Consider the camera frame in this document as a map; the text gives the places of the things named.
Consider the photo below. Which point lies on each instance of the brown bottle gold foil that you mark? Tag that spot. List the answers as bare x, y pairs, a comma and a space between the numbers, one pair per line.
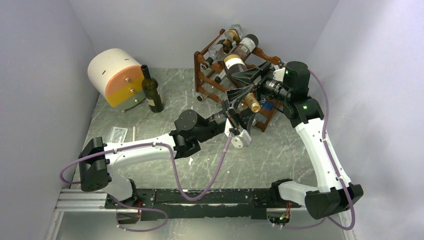
234, 64

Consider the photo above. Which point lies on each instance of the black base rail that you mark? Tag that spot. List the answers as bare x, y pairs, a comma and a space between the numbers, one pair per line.
255, 203

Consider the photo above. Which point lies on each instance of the dark bottle white label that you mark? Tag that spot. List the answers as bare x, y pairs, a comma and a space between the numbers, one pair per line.
150, 89

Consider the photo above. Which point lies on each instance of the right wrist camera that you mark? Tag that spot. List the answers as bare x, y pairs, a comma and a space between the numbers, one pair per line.
279, 74

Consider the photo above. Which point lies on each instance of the clear liquor bottle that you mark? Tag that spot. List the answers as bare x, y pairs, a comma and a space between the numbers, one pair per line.
223, 45

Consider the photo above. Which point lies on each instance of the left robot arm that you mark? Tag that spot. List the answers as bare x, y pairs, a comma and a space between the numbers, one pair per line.
99, 161

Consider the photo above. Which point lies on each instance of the pen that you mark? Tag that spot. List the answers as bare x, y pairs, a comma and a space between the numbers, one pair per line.
134, 131

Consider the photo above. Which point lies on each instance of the plastic packaged item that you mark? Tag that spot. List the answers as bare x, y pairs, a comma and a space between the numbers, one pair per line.
117, 134

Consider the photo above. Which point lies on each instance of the dark bottle brown label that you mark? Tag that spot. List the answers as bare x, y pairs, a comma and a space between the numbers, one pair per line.
243, 49

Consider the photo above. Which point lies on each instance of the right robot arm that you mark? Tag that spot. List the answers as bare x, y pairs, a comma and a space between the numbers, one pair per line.
335, 192

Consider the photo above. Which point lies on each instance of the clear bottle lower rack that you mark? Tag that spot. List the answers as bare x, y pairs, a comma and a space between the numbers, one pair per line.
211, 94

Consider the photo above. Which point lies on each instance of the round drawer cabinet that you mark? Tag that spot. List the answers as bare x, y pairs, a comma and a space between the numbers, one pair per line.
118, 78

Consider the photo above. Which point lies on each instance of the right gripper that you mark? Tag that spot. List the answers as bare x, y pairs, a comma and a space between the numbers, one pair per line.
251, 75

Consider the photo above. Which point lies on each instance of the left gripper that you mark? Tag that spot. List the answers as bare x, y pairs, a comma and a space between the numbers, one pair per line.
244, 118

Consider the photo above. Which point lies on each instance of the wooden wine rack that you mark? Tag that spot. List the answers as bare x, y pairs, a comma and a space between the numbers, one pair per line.
201, 78

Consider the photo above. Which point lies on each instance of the clear bottle blue label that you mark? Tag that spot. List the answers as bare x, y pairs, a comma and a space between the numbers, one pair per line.
261, 120

